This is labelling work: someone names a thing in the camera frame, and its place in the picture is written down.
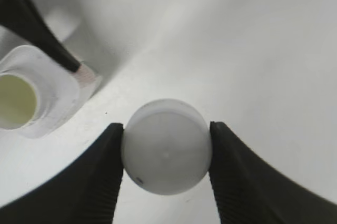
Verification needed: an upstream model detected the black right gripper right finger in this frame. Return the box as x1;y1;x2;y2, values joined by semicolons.
209;122;336;223

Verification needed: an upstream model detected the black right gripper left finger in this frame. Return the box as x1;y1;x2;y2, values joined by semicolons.
1;123;123;223

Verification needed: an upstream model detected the white strawberry yogurt drink bottle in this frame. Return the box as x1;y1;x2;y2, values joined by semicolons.
1;45;101;138

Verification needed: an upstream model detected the white plastic bottle cap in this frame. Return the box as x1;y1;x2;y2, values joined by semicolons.
121;99;212;196

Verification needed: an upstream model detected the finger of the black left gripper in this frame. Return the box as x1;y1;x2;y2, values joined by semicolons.
1;0;80;73

